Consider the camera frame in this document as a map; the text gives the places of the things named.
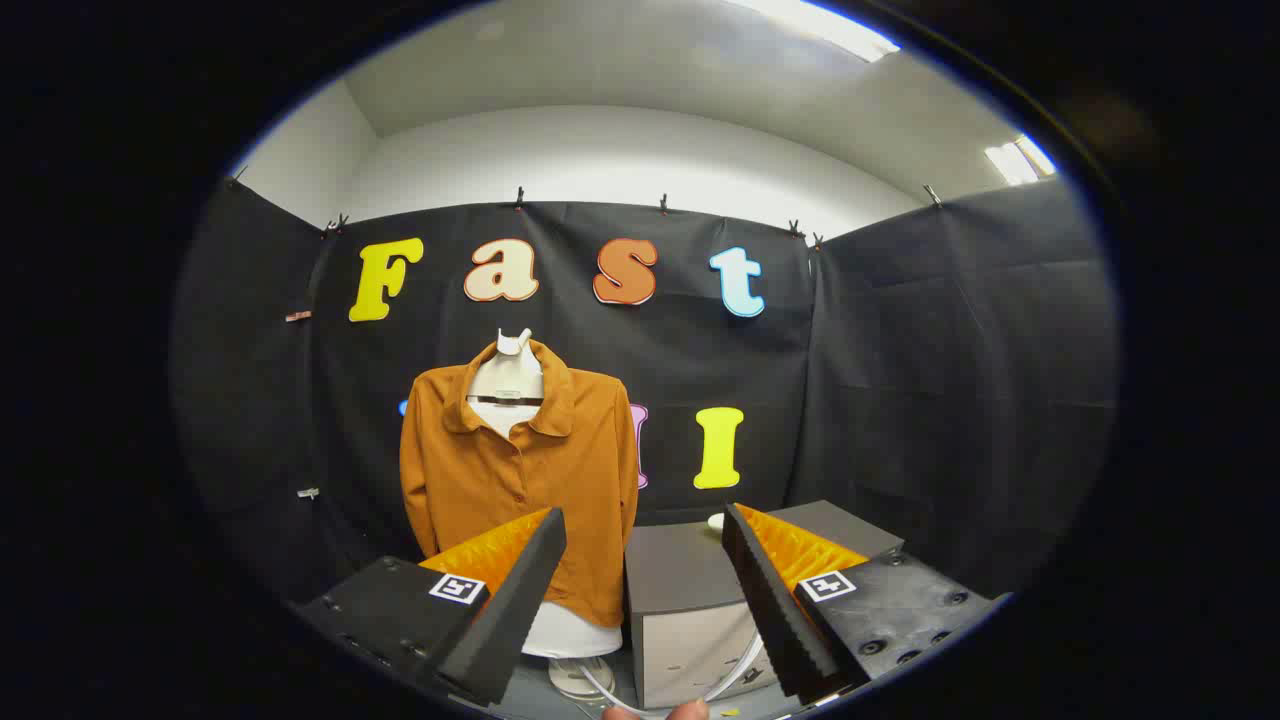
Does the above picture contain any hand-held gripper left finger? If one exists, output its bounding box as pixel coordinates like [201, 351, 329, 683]
[298, 506, 568, 708]

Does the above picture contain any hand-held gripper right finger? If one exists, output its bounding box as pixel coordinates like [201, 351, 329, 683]
[720, 502, 1004, 704]

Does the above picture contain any brown button shirt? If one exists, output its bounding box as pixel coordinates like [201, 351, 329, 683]
[398, 338, 641, 629]

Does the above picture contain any round white mannequin base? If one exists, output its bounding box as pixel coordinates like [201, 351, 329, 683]
[548, 655, 616, 702]

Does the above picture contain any grey drawer cabinet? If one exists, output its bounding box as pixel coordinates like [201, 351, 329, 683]
[624, 500, 906, 711]

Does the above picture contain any white mannequin torso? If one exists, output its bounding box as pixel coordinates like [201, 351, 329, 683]
[468, 328, 623, 661]

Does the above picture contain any black backdrop cloth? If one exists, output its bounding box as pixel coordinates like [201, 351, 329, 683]
[170, 175, 1119, 611]

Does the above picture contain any small ceiling light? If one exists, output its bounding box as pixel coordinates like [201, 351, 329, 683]
[985, 133, 1058, 186]

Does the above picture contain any long ceiling light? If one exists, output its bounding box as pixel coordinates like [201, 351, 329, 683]
[725, 0, 901, 63]

